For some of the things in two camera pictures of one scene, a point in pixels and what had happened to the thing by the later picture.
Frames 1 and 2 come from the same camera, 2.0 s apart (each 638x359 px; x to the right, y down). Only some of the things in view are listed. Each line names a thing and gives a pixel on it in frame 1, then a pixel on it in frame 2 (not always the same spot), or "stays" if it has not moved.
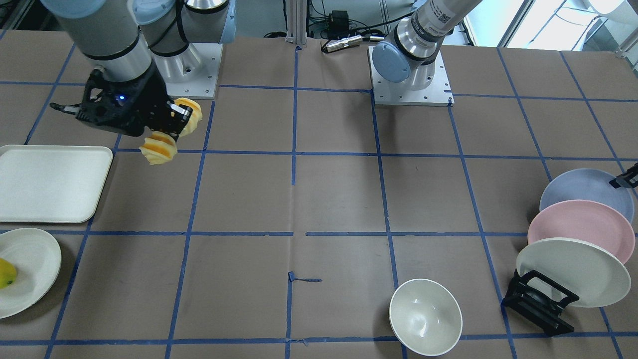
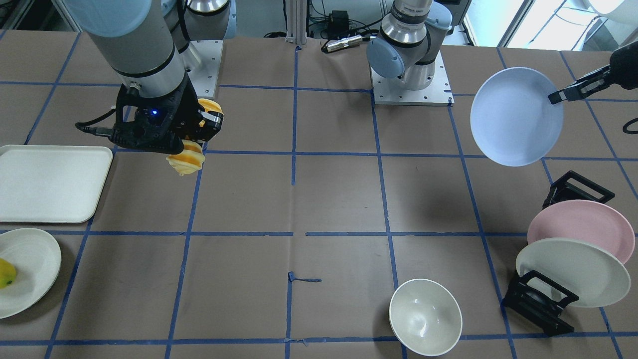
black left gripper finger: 629,178 to 600,79
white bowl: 425,318 stays
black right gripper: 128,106 to 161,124
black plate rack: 540,300 stays
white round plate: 37,258 stays
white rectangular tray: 52,184 stays
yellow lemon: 8,273 stays
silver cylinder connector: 354,41 stays
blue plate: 586,184 to 513,120
